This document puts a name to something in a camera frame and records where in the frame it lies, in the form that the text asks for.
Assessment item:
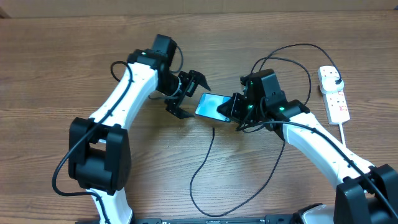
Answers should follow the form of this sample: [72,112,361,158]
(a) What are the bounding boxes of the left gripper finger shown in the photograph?
[195,72,211,91]
[166,106,195,119]

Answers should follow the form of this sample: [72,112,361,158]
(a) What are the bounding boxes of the Samsung Galaxy smartphone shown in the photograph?
[195,93,231,123]

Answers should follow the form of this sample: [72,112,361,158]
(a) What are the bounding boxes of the black USB charging cable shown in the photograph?
[189,43,344,218]

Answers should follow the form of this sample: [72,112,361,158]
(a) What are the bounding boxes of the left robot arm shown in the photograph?
[66,34,209,223]

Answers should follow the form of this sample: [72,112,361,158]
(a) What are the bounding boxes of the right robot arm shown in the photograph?
[217,69,397,224]

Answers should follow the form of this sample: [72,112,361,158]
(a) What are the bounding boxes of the white charger plug adapter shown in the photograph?
[320,77,345,94]

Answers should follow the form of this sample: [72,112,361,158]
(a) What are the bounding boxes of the white power strip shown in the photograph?
[318,65,350,124]

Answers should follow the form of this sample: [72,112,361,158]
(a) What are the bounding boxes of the white power strip cord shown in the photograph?
[338,123,348,149]

